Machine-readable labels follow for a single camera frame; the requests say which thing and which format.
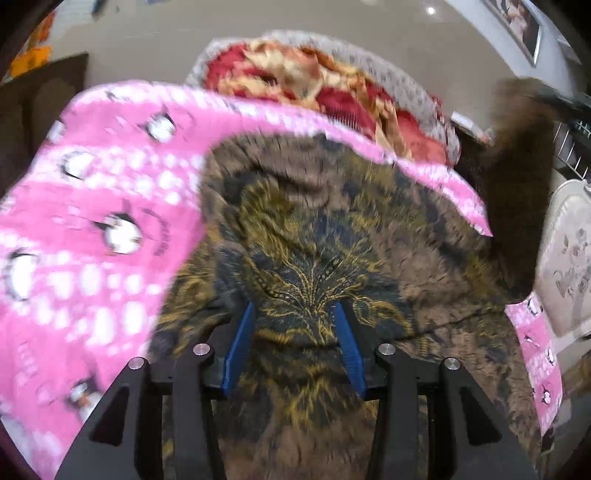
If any pink penguin blanket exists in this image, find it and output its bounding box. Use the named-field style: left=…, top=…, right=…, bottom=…
left=0, top=80, right=565, bottom=478

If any red floral blanket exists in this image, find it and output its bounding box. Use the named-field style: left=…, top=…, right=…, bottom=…
left=203, top=39, right=455, bottom=168
left=185, top=30, right=462, bottom=168

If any metal railing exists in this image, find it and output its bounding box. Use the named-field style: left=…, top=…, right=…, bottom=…
left=549, top=115, right=591, bottom=182

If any orange wall poster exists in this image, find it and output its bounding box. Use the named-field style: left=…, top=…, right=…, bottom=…
left=8, top=13, right=57, bottom=80

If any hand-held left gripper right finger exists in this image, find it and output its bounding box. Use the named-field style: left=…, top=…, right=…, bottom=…
left=333, top=302, right=539, bottom=480

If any white ornate chair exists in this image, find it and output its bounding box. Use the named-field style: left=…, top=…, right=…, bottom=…
left=533, top=180, right=591, bottom=337

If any brown patterned garment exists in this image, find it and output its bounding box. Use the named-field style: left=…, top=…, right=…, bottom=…
left=148, top=78, right=555, bottom=480

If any dark wooden cabinet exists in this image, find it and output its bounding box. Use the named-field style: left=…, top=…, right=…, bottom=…
left=450, top=111, right=500, bottom=188
left=0, top=52, right=89, bottom=197

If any framed wall picture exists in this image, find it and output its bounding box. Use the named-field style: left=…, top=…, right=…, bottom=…
left=480, top=0, right=544, bottom=68

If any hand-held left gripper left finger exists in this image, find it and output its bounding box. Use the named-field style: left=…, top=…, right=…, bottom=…
left=54, top=302, right=257, bottom=480

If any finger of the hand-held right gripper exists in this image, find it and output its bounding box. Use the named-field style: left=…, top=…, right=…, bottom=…
left=536, top=88, right=591, bottom=116

